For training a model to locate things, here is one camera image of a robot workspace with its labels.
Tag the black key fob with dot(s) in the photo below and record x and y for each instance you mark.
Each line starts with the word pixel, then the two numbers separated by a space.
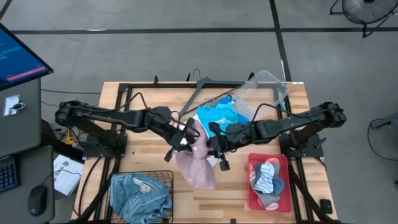
pixel 18 106

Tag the white striped sock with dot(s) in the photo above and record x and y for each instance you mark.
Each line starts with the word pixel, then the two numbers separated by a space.
pixel 265 179

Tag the black computer mouse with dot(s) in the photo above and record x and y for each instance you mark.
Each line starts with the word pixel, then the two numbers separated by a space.
pixel 37 200

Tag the blue denim garment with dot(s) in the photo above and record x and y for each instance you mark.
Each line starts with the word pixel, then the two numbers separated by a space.
pixel 140 199

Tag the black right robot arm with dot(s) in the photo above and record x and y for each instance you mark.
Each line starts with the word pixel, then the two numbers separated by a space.
pixel 295 119

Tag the red plastic bin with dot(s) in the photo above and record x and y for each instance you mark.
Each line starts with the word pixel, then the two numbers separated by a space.
pixel 284 186

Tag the teal cloth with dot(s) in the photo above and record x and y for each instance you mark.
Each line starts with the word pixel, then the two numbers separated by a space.
pixel 206 116

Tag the yellow item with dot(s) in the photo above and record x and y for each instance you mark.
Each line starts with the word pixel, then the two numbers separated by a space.
pixel 67 138

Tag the black table-edge bracket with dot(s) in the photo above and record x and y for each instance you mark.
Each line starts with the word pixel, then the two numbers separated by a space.
pixel 233 221

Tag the black coat hanger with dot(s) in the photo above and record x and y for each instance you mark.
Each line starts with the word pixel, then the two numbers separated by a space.
pixel 192 98

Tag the black keyboard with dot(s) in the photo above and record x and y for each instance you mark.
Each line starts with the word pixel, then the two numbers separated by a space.
pixel 7 174

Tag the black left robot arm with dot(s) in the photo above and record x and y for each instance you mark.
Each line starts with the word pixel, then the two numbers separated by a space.
pixel 109 115

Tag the pink woven shirt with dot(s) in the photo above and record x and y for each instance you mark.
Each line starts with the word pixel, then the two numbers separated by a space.
pixel 197 168

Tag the monitor with blue screen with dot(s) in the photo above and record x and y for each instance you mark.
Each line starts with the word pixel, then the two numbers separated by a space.
pixel 18 56

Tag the coral sock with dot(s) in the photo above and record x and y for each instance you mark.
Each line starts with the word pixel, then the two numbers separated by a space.
pixel 273 160

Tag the black metal table frame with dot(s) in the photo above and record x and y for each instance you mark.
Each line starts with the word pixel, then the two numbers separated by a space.
pixel 143 85

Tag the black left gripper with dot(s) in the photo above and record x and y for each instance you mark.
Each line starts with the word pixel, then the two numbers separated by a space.
pixel 182 138

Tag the grey sock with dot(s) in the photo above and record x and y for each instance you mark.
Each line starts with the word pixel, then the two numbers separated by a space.
pixel 265 199

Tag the white label card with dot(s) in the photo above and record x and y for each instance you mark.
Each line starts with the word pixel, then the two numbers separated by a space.
pixel 9 105

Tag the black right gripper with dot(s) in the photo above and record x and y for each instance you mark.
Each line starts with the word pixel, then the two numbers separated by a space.
pixel 233 137

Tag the bright blue cloth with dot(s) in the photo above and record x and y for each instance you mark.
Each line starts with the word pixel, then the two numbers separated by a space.
pixel 225 101

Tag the clear plastic bin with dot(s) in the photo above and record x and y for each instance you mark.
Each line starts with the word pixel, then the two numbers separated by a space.
pixel 264 90

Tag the grey desk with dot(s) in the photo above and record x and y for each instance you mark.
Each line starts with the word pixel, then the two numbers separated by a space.
pixel 21 133

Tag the white printed papers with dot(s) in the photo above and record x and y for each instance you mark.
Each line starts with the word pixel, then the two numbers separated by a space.
pixel 66 177

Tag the black floor fan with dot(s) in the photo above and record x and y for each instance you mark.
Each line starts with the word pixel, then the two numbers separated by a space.
pixel 367 11

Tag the black block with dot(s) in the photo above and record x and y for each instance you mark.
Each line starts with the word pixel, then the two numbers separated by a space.
pixel 326 206

